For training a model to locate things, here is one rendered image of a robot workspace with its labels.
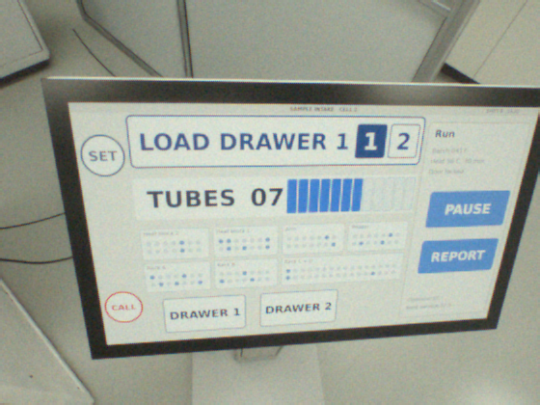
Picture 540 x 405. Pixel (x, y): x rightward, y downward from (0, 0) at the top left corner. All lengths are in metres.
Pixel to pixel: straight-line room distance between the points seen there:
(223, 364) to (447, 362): 0.86
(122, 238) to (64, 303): 1.22
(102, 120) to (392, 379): 1.38
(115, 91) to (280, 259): 0.24
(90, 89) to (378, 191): 0.30
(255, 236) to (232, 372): 1.04
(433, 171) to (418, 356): 1.24
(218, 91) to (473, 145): 0.28
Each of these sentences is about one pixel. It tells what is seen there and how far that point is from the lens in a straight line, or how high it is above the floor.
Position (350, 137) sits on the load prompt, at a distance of 0.39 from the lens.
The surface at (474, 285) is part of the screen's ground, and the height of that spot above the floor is 1.02.
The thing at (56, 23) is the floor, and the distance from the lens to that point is 2.77.
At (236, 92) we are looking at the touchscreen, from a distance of 0.37.
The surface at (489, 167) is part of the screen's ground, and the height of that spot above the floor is 1.13.
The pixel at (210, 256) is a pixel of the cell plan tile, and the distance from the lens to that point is 0.41.
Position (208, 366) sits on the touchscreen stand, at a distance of 1.41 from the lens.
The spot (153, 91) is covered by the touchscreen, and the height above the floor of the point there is 1.19.
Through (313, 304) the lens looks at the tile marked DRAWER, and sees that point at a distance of 0.46.
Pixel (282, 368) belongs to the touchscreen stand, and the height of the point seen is 0.04.
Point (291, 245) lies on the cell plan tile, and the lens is 0.41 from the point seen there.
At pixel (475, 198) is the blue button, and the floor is 1.11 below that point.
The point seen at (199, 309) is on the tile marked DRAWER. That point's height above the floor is 1.01.
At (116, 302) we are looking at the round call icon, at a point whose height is 1.02.
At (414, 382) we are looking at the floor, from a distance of 1.59.
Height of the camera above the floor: 1.44
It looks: 59 degrees down
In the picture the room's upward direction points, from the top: 11 degrees clockwise
